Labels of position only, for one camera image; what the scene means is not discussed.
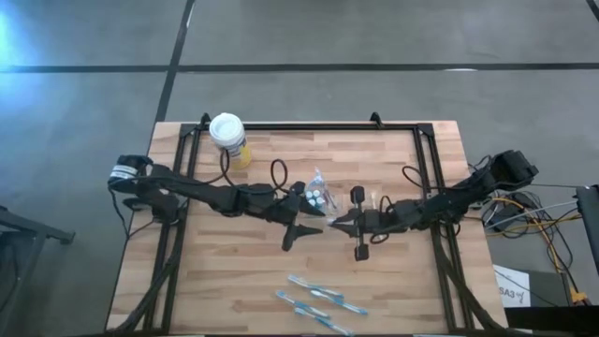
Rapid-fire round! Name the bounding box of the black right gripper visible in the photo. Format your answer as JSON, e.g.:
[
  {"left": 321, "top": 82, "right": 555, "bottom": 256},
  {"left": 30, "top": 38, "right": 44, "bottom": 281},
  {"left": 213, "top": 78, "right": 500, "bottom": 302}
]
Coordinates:
[{"left": 329, "top": 184, "right": 392, "bottom": 262}]

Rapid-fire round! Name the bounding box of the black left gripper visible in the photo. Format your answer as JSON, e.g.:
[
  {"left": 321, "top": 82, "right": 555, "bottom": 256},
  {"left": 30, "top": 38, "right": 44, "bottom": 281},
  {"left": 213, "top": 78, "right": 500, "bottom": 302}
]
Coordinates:
[{"left": 268, "top": 181, "right": 327, "bottom": 253}]

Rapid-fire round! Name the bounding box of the purple toothbrush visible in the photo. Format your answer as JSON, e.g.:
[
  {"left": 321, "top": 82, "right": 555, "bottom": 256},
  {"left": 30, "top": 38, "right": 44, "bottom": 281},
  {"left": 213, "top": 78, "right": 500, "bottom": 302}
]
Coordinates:
[{"left": 324, "top": 184, "right": 339, "bottom": 211}]

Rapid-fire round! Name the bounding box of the clear acrylic organizer box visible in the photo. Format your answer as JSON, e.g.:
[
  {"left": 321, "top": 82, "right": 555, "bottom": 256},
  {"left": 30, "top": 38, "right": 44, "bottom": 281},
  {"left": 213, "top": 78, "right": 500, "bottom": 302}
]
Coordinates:
[{"left": 299, "top": 180, "right": 350, "bottom": 224}]

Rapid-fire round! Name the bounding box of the yellow Lysol wipes canister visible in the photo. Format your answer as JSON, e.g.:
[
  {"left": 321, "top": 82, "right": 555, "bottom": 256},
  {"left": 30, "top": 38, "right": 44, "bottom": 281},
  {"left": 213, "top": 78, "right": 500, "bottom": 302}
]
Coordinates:
[{"left": 208, "top": 111, "right": 254, "bottom": 170}]

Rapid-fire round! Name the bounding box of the white paper sign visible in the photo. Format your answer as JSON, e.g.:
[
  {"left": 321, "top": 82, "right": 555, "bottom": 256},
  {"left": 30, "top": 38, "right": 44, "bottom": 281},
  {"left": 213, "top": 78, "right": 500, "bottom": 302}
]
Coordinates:
[{"left": 493, "top": 264, "right": 533, "bottom": 309}]

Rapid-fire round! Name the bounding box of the dark grey case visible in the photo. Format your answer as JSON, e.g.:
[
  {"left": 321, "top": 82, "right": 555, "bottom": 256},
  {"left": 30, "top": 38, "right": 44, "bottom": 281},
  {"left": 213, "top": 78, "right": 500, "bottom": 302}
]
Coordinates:
[{"left": 504, "top": 269, "right": 599, "bottom": 337}]

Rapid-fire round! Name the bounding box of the black metal stand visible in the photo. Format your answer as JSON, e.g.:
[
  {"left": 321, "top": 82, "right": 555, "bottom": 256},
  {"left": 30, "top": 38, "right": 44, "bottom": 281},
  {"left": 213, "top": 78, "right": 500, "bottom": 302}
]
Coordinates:
[{"left": 0, "top": 204, "right": 76, "bottom": 337}]

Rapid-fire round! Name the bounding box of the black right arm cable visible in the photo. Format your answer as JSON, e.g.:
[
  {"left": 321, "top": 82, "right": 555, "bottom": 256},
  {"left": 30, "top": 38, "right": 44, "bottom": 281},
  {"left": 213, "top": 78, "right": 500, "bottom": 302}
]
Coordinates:
[{"left": 401, "top": 164, "right": 427, "bottom": 192}]

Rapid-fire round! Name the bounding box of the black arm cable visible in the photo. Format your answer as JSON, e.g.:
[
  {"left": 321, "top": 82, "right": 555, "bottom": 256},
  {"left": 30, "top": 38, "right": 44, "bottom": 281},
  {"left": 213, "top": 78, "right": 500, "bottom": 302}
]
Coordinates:
[
  {"left": 401, "top": 164, "right": 427, "bottom": 192},
  {"left": 217, "top": 148, "right": 290, "bottom": 194}
]

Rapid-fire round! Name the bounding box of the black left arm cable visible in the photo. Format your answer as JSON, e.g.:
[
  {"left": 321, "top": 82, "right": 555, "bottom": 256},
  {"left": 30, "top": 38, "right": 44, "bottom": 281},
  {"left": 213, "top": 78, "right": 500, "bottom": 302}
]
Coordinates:
[{"left": 217, "top": 148, "right": 290, "bottom": 194}]

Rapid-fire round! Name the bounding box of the black cable bundle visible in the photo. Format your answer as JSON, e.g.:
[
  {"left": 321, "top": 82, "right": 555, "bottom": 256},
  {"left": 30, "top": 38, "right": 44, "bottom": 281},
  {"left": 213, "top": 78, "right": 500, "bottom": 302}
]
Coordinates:
[{"left": 481, "top": 186, "right": 581, "bottom": 291}]

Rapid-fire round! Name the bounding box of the white cable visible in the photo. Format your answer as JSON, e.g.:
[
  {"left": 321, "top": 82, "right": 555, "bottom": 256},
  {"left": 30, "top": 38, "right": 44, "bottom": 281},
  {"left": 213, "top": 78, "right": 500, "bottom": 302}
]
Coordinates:
[{"left": 485, "top": 200, "right": 581, "bottom": 231}]

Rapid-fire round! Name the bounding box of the yellow cable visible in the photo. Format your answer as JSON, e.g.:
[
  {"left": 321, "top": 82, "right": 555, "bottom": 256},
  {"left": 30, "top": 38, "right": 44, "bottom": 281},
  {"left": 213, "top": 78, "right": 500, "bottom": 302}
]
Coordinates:
[{"left": 489, "top": 196, "right": 589, "bottom": 305}]

